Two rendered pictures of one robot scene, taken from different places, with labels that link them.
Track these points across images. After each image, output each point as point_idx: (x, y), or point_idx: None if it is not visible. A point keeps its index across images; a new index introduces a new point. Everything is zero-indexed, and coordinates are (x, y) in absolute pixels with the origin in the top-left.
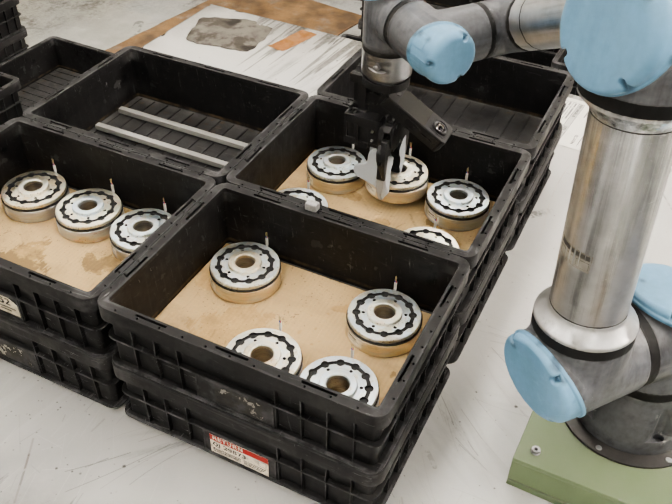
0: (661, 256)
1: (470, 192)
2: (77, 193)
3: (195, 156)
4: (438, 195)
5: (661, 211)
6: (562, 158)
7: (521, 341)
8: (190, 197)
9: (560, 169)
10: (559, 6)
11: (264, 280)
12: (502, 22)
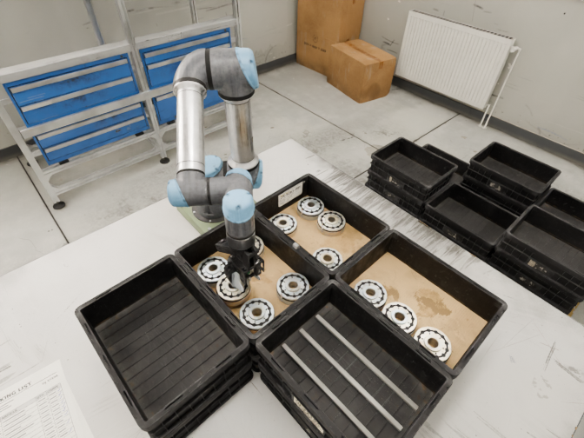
0: (118, 273)
1: (207, 266)
2: (406, 330)
3: (334, 360)
4: (222, 271)
5: (82, 298)
6: (79, 361)
7: (262, 167)
8: None
9: (92, 351)
10: (202, 139)
11: (321, 248)
12: (204, 176)
